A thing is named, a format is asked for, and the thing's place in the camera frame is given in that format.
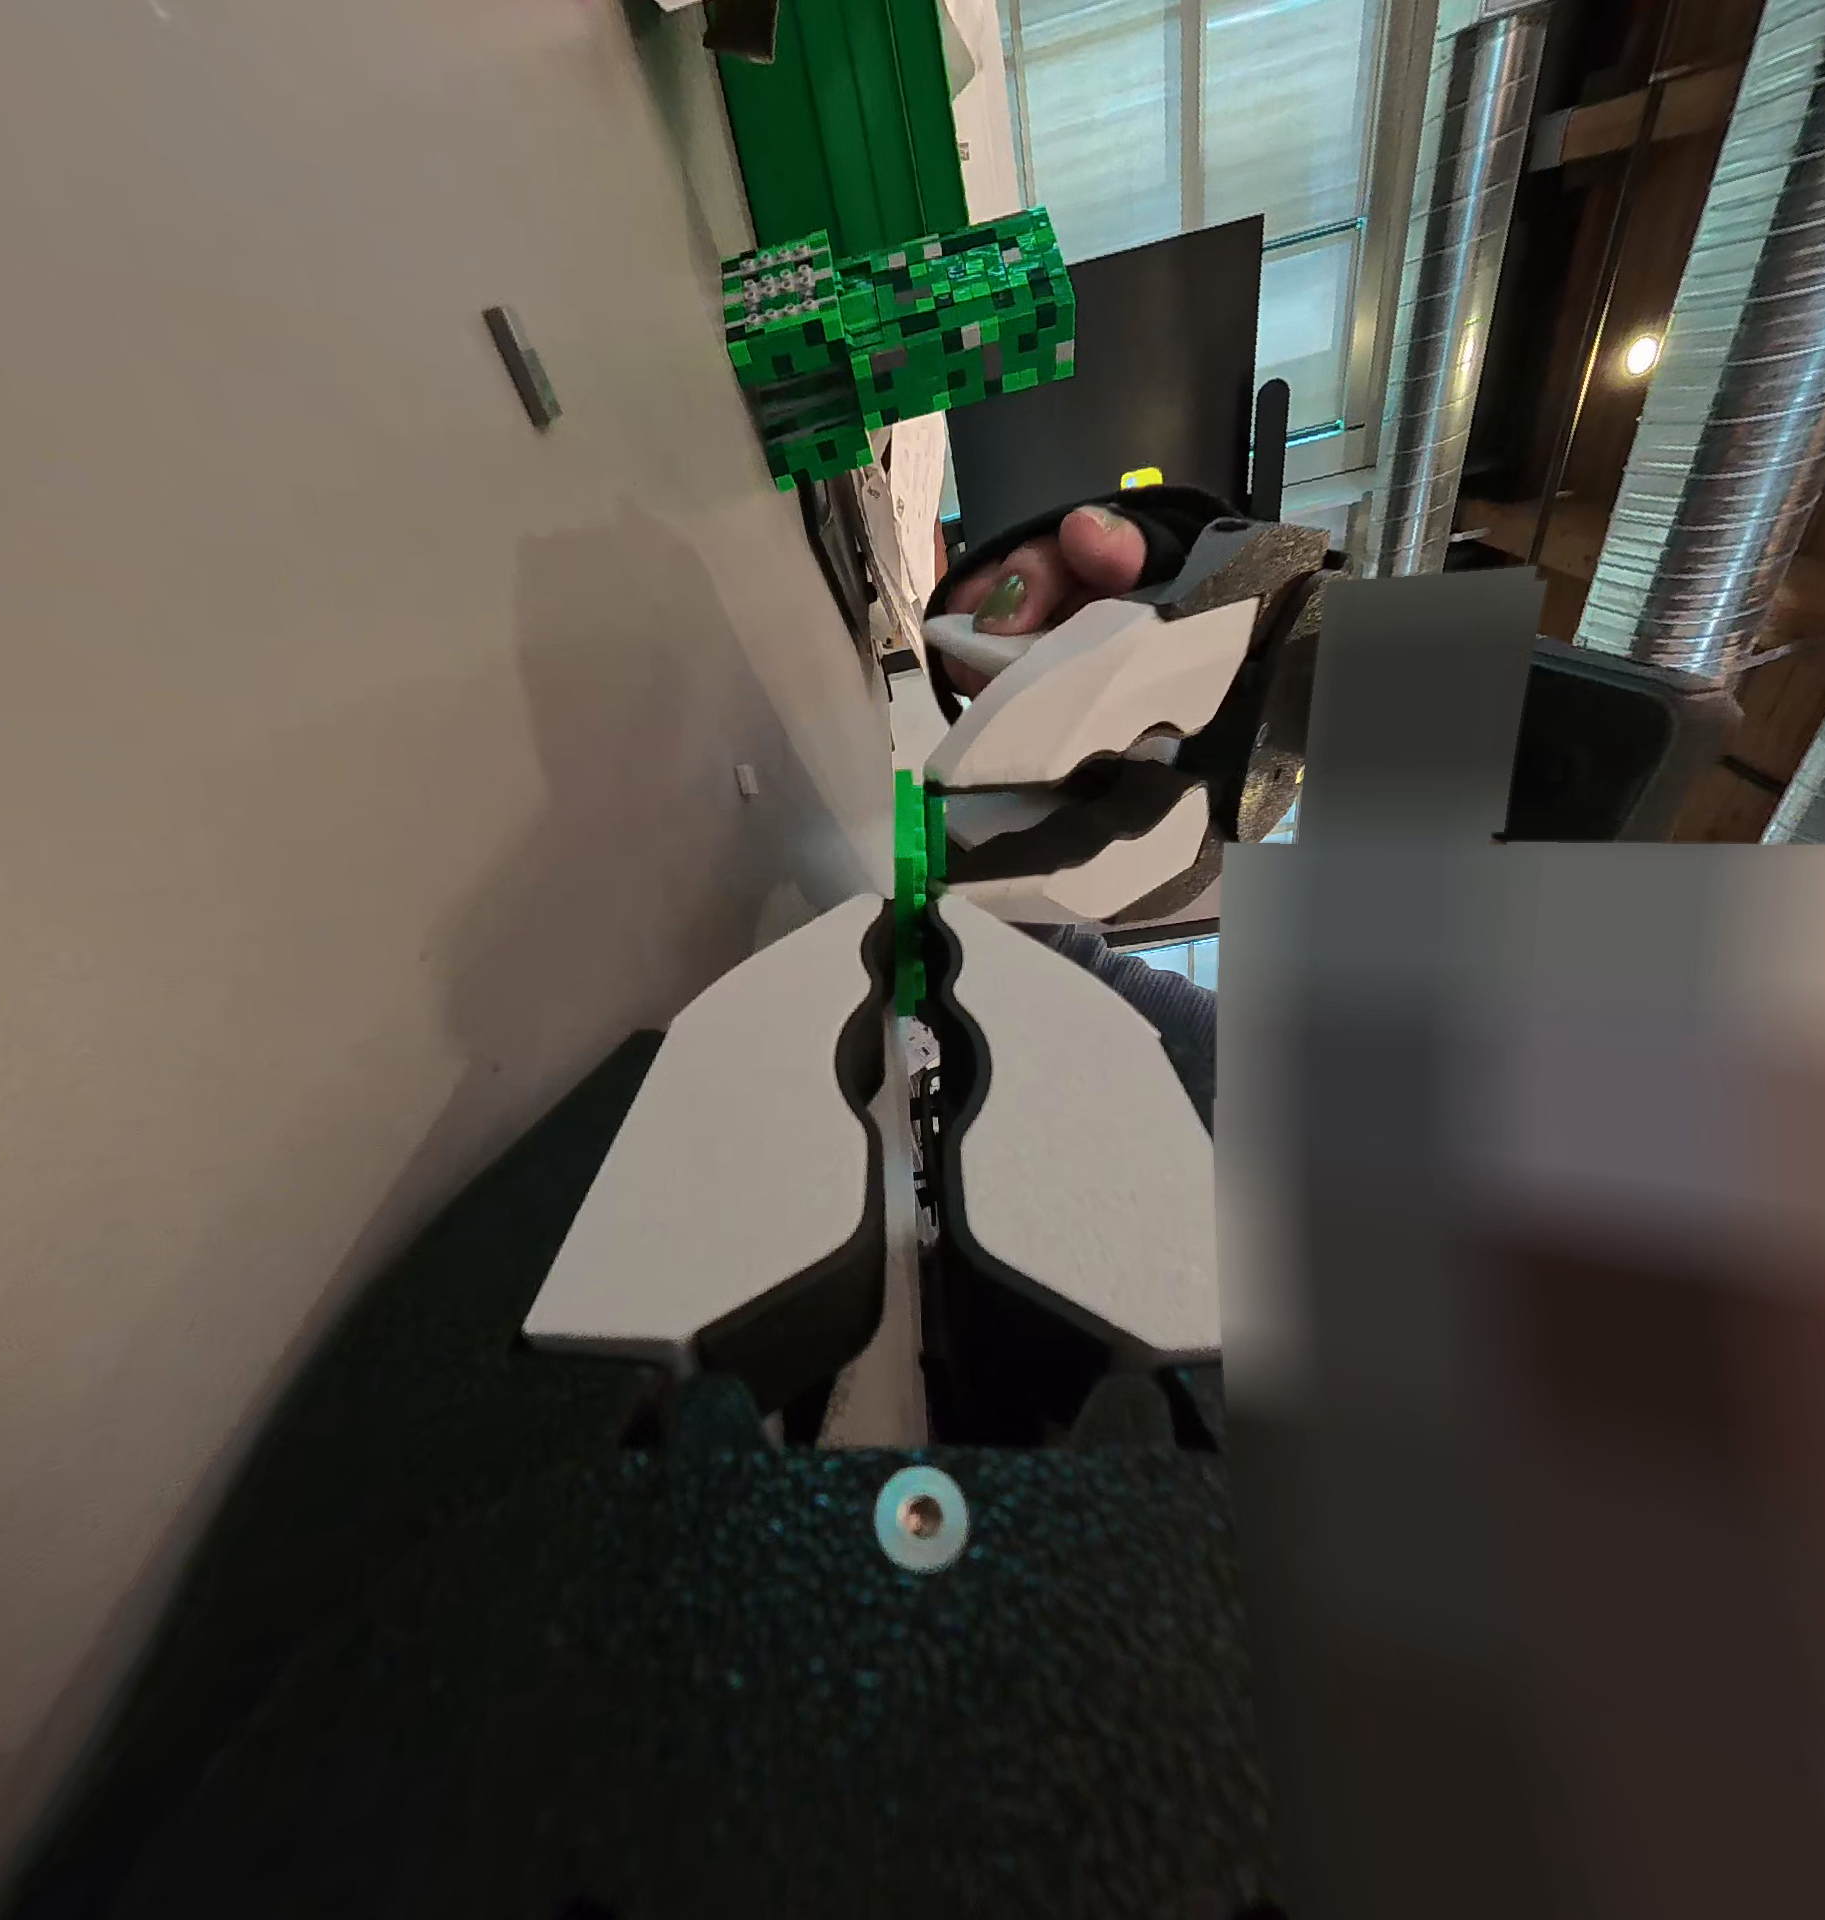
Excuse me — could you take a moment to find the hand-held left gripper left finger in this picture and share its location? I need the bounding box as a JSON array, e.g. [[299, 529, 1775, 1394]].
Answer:
[[523, 891, 896, 1380]]

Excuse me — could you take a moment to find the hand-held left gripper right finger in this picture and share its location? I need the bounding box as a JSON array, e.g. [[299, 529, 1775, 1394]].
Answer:
[[928, 896, 1223, 1370]]

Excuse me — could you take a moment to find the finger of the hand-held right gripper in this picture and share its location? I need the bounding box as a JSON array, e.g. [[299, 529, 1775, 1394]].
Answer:
[[934, 763, 1229, 929], [923, 597, 1262, 798]]

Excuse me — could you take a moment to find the green lego plate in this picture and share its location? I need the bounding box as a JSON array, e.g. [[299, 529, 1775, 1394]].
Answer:
[[888, 767, 952, 1022]]

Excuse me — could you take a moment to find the green pixelated lego model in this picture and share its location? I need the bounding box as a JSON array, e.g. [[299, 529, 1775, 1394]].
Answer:
[[721, 208, 1076, 496]]

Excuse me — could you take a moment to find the grey rectangular lego tile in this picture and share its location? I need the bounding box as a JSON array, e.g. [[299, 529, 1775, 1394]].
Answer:
[[481, 307, 566, 433]]

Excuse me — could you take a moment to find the person's right hand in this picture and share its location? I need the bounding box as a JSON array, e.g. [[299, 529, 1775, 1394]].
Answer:
[[928, 501, 1156, 698]]

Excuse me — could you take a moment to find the person's trouser leg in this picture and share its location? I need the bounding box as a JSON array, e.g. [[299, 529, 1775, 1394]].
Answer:
[[1038, 921, 1223, 1097]]

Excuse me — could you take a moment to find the white instruction booklet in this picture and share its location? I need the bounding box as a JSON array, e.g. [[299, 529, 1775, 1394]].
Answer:
[[849, 412, 961, 663]]

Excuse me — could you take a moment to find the black monitor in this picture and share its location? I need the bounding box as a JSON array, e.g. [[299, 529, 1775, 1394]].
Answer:
[[942, 215, 1266, 527]]

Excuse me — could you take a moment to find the large window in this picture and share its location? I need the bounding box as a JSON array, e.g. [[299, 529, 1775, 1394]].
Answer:
[[1003, 0, 1442, 484]]

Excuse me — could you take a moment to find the silver ventilation duct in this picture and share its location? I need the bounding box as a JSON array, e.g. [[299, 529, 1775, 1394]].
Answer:
[[1368, 0, 1547, 578], [1576, 0, 1825, 680]]

